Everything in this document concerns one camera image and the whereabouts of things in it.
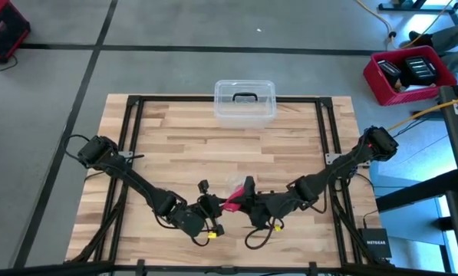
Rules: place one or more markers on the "black aluminium table frame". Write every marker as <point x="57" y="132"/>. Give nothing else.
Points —
<point x="175" y="99"/>

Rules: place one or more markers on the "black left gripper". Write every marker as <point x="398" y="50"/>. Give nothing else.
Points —
<point x="198" y="218"/>

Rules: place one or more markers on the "red crepe bandage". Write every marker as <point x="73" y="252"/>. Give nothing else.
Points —
<point x="231" y="201"/>

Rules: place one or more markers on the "large black ribbed battery pack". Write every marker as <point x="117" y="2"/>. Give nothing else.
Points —
<point x="420" y="69"/>

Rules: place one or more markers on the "red plastic crate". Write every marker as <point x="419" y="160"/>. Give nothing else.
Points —
<point x="389" y="97"/>

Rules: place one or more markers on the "black floor stand base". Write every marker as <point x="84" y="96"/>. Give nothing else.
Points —
<point x="416" y="7"/>

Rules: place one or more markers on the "small black battery pack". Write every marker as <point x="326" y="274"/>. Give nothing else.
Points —
<point x="389" y="71"/>

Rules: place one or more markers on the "clear plastic storage box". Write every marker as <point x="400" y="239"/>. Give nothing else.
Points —
<point x="246" y="122"/>

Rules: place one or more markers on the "person's shoe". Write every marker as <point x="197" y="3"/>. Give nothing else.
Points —
<point x="420" y="38"/>

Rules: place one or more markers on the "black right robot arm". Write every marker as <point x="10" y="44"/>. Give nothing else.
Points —
<point x="340" y="168"/>

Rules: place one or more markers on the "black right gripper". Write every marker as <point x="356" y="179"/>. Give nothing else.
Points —
<point x="267" y="205"/>

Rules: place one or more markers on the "black Netgear switch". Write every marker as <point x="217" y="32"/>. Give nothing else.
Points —
<point x="375" y="243"/>

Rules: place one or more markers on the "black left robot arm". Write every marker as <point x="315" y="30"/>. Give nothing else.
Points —
<point x="132" y="180"/>

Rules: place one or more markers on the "red and black equipment case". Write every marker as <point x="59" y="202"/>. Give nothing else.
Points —
<point x="2" y="30"/>

